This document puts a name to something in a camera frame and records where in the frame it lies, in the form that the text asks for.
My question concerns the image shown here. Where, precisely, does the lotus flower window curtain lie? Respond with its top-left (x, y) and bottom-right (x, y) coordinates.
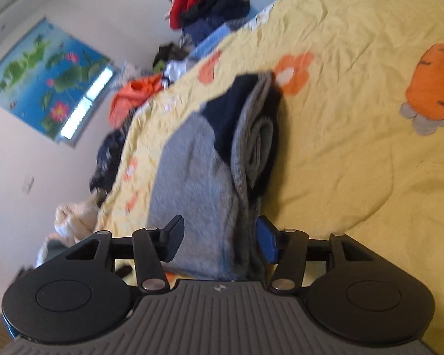
top-left (0, 17), bottom-right (115, 149)

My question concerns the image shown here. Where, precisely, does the grey and navy knit sweater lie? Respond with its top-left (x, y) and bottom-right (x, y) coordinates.
top-left (147, 72), bottom-right (282, 282)

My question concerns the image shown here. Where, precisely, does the yellow carrot print blanket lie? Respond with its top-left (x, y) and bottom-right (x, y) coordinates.
top-left (94, 0), bottom-right (444, 355)

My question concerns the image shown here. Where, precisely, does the blue knitted cloth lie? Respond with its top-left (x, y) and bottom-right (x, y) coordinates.
top-left (190, 22), bottom-right (245, 58)

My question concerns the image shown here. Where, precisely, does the navy jacket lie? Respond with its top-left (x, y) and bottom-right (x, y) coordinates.
top-left (181, 0), bottom-right (252, 41)

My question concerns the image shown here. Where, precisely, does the black and green garment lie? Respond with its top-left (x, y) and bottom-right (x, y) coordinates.
top-left (153, 42), bottom-right (189, 71)

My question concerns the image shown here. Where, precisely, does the navy floral garment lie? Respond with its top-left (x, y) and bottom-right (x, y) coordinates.
top-left (89, 126), bottom-right (134, 193)

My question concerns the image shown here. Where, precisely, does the orange plastic bag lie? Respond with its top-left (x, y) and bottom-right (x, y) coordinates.
top-left (109, 74), bottom-right (167, 128)

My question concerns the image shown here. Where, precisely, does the cream fluffy cloth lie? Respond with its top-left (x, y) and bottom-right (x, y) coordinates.
top-left (35, 192), bottom-right (104, 267)

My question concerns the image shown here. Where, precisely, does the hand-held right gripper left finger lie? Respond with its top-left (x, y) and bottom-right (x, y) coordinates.
top-left (65, 215), bottom-right (186, 294)

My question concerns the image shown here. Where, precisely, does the white crumpled cloth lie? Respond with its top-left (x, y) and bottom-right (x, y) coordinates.
top-left (163, 59), bottom-right (193, 82)

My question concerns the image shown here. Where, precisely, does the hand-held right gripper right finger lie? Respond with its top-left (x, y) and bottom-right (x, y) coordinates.
top-left (256, 215), bottom-right (371, 293)

